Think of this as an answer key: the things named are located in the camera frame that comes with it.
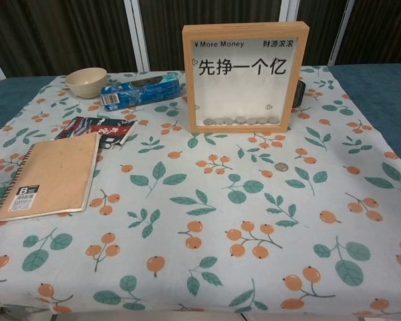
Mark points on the dark red snack packet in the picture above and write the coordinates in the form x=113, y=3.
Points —
x=110, y=128

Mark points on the wooden frame money box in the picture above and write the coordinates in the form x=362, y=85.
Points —
x=244, y=90

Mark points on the dark folding screen white frame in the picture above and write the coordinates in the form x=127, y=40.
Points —
x=53, y=33

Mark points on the blue cookie package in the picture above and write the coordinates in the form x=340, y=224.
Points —
x=140, y=93

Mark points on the silver coin in box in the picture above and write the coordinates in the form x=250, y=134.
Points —
x=227, y=120
x=262, y=120
x=252, y=121
x=208, y=121
x=240, y=119
x=273, y=120

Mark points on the silver coin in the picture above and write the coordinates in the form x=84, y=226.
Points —
x=240, y=119
x=281, y=166
x=252, y=121
x=273, y=120
x=227, y=120
x=208, y=121
x=262, y=120

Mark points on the beige bowl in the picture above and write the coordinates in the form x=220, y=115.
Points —
x=86, y=83

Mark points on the kraft spiral notebook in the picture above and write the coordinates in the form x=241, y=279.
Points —
x=53, y=177

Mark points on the teal table cover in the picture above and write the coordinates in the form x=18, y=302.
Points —
x=381, y=100

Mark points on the floral orange leaf tablecloth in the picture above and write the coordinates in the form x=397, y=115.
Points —
x=194, y=234

